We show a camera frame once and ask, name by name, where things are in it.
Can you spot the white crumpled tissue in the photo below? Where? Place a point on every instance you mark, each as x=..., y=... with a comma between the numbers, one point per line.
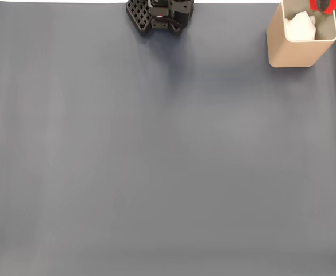
x=299, y=27

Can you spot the tan box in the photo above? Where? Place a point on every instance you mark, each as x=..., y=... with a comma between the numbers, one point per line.
x=294, y=54

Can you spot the red cube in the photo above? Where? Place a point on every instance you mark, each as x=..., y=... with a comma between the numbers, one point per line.
x=313, y=3

